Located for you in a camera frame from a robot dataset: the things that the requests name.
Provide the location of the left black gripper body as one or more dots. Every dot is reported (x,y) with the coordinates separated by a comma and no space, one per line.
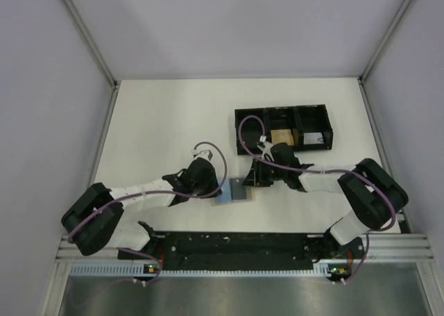
(207,187)

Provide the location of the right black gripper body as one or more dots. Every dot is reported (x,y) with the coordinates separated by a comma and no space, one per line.
(267,173)

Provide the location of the beige card holder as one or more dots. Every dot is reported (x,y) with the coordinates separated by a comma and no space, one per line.
(251,197)

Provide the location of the dark grey card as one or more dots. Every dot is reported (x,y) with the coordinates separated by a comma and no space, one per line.
(238,191)

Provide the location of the light blue card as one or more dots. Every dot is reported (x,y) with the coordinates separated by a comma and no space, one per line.
(225,197)

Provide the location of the black three-compartment tray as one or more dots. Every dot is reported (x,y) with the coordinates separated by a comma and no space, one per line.
(251,123)

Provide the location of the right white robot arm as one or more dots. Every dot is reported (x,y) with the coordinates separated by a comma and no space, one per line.
(373,195)

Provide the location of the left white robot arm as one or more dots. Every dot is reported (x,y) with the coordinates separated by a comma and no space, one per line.
(117,218)

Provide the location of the gold cards stack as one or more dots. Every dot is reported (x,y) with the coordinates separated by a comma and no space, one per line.
(282,135)

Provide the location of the silver card in tray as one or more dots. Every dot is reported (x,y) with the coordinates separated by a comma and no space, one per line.
(313,138)

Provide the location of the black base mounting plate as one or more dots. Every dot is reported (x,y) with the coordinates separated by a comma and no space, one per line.
(223,251)

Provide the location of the steel sheet front panel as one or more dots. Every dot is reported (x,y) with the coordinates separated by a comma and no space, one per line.
(378,289)

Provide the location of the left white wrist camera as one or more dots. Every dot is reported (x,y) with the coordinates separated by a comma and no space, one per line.
(205,154)

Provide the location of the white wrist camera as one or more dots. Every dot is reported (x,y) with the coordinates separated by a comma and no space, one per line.
(205,154)
(265,147)

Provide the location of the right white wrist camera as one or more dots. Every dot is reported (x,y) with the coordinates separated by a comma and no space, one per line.
(265,147)

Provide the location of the grey slotted cable duct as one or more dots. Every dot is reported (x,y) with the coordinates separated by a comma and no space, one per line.
(140,270)

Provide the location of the aluminium front rail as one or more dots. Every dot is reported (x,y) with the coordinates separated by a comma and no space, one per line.
(384,248)

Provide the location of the left aluminium frame post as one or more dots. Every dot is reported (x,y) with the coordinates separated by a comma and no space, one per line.
(113,84)

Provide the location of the aluminium frame post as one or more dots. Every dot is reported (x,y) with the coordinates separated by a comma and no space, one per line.
(401,93)
(113,84)

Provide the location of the right aluminium frame post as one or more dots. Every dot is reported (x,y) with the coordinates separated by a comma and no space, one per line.
(401,93)

